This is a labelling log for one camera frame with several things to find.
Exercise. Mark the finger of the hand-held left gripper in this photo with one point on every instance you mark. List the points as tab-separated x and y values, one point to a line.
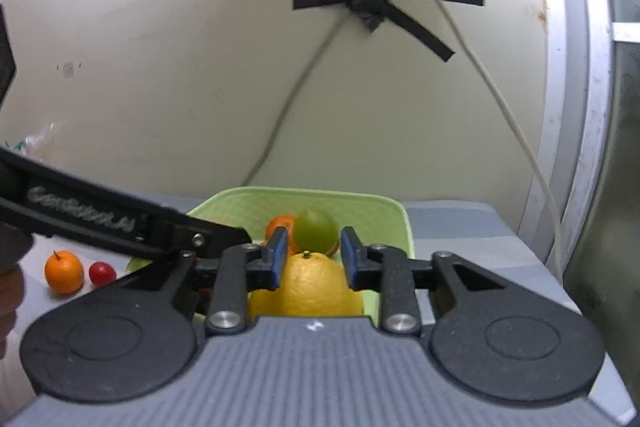
215	234

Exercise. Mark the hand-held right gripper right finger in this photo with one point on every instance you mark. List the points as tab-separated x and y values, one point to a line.
348	259

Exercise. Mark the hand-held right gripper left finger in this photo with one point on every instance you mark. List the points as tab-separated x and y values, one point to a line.
280	257

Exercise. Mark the large yellow lemon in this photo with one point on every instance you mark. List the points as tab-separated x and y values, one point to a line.
310	287

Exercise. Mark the green plastic basket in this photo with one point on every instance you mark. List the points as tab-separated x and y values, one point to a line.
380	217

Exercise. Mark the small orange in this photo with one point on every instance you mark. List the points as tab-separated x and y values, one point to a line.
280	228

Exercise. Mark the green apple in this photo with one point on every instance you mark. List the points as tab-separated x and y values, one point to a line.
315	229

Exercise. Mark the orange with stem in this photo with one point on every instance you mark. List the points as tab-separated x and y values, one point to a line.
64	273

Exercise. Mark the red cherry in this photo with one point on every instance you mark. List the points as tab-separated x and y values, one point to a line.
102	273

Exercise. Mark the crumpled plastic bag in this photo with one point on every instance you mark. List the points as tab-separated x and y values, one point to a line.
37	142

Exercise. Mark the light green object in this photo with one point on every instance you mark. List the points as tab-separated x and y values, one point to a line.
136	265

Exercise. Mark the grey striped cloth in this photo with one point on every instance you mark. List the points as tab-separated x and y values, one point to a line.
450	227

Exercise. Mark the dark grey door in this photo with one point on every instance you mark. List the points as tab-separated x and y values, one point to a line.
625	157

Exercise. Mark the white door frame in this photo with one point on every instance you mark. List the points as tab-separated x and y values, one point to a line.
580	107

